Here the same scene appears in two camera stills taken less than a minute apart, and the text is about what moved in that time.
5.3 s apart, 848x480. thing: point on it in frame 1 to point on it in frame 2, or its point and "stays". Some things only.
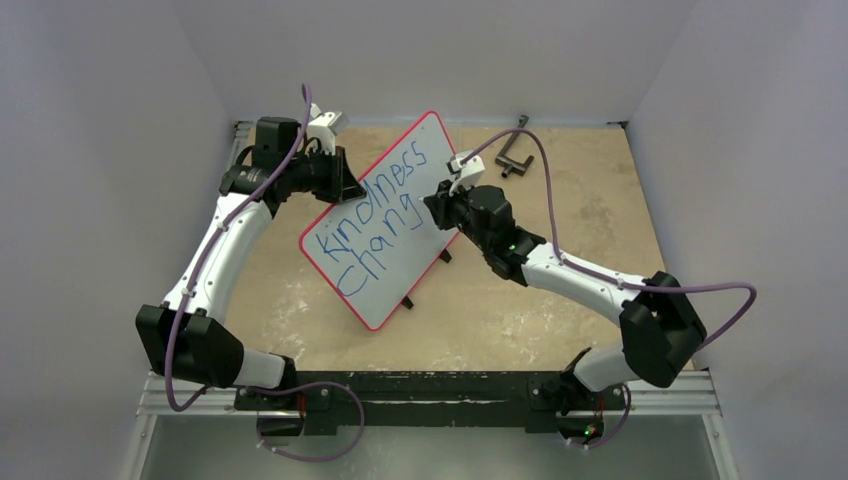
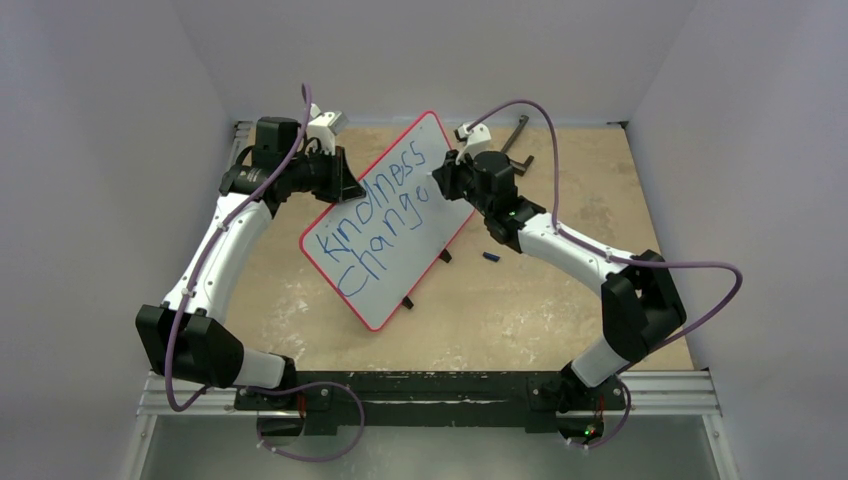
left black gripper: (346, 187) stays
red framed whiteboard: (373, 249) stays
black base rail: (534, 399) stays
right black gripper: (453, 209) to (454, 176)
